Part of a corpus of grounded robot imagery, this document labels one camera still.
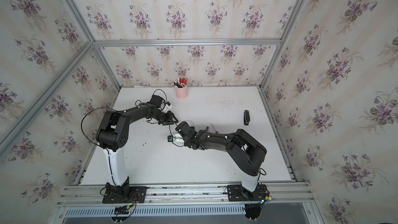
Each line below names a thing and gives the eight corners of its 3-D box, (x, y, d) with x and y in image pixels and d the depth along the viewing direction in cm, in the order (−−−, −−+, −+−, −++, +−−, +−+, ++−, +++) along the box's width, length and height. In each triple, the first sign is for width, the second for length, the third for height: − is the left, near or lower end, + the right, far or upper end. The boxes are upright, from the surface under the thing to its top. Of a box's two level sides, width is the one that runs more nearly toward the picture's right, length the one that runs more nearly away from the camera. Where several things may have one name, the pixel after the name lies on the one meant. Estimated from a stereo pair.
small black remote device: (243, 124, 101) (245, 121, 98) (243, 111, 108) (244, 108, 105) (248, 125, 100) (250, 122, 97) (248, 112, 107) (249, 109, 104)
